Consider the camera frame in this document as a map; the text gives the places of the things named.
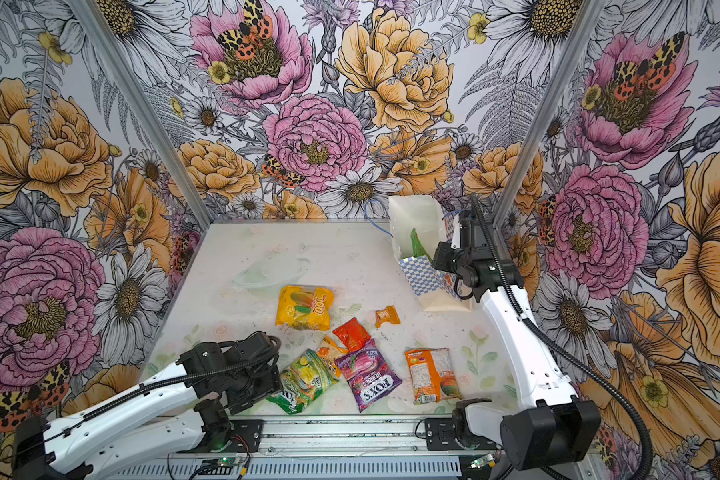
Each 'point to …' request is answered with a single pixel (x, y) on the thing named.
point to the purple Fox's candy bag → (368, 375)
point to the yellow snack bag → (305, 307)
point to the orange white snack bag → (432, 375)
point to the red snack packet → (352, 334)
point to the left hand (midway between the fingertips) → (265, 403)
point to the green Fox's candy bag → (302, 381)
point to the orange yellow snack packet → (328, 352)
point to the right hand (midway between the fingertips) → (439, 261)
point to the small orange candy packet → (389, 314)
